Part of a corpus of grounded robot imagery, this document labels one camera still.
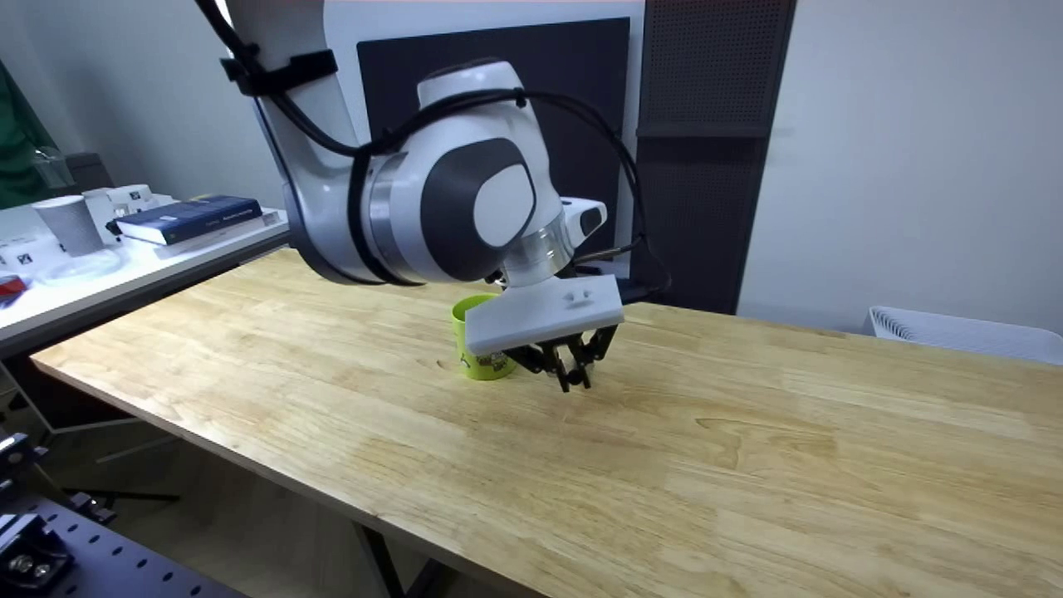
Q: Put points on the black table leg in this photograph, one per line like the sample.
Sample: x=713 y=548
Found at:
x=386 y=561

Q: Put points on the white plastic box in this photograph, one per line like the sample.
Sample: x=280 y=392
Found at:
x=84 y=218

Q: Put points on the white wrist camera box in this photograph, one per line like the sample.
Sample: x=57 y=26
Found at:
x=537 y=314

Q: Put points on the dark brown tall cabinet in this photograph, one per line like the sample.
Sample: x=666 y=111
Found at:
x=710 y=144

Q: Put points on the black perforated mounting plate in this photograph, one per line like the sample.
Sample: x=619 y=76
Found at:
x=100 y=553

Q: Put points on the yellow-green printed mug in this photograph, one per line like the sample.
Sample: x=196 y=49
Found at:
x=474 y=366

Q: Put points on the green object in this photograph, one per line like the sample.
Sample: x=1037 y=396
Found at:
x=21 y=144

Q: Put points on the large black monitor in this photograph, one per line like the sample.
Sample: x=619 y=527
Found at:
x=575 y=121

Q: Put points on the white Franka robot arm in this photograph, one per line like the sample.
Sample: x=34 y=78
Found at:
x=444 y=202

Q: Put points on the white storage box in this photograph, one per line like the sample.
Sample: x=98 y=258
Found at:
x=966 y=335

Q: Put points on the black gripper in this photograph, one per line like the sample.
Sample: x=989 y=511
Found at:
x=569 y=343

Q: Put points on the small red object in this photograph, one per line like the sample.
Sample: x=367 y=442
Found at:
x=9 y=289

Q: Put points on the dark blue book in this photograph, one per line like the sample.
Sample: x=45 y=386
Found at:
x=189 y=218

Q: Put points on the white side table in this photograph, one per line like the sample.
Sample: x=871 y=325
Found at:
x=100 y=285

